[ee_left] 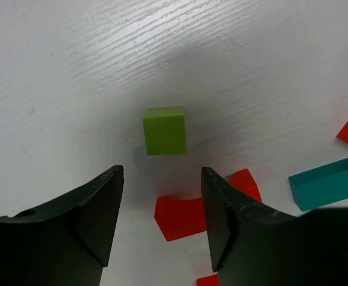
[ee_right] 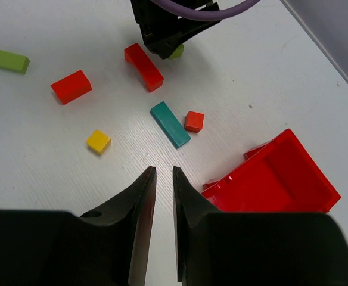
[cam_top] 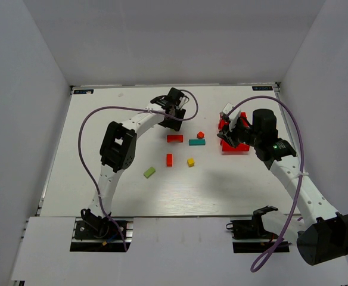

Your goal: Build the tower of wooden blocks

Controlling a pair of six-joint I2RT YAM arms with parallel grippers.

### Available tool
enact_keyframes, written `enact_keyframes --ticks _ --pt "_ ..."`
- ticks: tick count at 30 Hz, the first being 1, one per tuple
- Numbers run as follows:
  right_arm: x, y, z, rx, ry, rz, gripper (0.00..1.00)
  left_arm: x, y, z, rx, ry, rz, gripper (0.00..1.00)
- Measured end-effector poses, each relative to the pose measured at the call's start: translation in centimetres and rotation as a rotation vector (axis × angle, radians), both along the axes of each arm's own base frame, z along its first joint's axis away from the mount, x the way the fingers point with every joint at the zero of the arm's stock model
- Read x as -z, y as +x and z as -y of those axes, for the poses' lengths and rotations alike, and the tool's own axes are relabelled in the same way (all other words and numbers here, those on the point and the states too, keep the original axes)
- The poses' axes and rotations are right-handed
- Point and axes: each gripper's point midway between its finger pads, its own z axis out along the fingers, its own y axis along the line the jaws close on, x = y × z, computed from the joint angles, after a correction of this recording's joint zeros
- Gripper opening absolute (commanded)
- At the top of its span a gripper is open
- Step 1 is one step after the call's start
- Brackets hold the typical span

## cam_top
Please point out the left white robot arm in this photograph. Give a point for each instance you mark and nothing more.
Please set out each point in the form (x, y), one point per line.
(117, 150)

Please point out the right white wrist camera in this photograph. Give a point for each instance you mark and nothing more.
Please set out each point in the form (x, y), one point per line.
(230, 113)

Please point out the red plastic bin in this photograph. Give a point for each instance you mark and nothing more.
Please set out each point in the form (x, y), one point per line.
(227, 148)

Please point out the light green flat block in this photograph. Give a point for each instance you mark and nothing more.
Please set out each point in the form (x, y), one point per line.
(149, 172)

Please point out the small red cube block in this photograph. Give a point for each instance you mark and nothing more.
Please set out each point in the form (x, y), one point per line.
(200, 135)

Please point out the right table logo sticker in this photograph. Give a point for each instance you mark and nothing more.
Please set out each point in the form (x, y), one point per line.
(262, 88)

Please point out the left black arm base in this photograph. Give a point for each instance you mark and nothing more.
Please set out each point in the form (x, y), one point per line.
(85, 239)

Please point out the table logo sticker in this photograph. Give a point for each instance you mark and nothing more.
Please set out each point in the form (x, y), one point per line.
(262, 88)
(83, 91)

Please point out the left table logo sticker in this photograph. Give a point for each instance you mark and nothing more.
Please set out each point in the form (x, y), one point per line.
(83, 91)

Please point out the red arch wood block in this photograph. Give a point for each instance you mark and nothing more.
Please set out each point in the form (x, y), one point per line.
(175, 138)

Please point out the red rectangular wood block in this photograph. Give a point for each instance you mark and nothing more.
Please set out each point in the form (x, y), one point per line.
(169, 159)

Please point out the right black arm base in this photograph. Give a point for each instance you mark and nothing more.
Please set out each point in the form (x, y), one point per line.
(247, 240)

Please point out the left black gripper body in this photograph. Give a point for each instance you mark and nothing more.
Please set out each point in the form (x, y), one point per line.
(175, 120)

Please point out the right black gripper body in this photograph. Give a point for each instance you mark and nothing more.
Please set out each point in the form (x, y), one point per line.
(232, 134)

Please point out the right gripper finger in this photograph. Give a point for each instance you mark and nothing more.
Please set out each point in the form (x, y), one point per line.
(228, 137)
(224, 126)

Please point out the yellow cube wood block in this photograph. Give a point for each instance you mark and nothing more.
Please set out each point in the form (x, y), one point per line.
(191, 162)

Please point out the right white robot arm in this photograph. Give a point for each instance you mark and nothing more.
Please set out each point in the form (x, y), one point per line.
(322, 233)

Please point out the teal long wood block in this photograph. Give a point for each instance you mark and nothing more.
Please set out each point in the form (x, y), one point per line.
(197, 142)

